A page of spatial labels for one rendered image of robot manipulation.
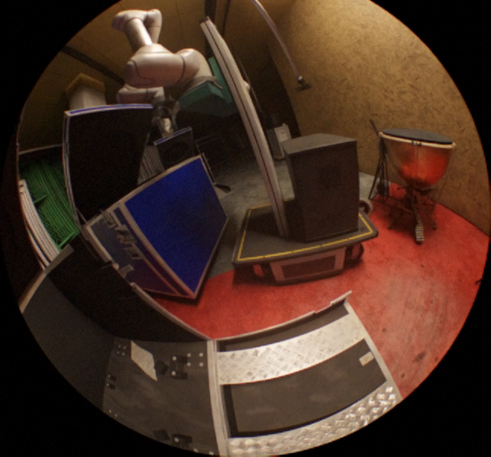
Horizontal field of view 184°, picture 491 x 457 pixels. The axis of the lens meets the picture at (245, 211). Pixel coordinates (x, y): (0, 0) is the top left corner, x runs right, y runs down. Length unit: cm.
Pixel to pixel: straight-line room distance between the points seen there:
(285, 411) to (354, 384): 34
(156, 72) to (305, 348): 132
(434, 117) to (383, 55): 86
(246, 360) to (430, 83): 259
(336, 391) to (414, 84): 246
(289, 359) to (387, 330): 57
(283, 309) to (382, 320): 64
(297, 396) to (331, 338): 36
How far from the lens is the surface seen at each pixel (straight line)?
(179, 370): 96
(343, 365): 96
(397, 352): 108
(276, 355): 86
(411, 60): 219
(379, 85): 232
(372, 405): 102
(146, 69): 65
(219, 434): 95
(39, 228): 254
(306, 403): 96
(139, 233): 87
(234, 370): 87
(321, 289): 109
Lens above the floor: 96
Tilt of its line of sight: 26 degrees down
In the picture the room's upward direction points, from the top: 22 degrees counter-clockwise
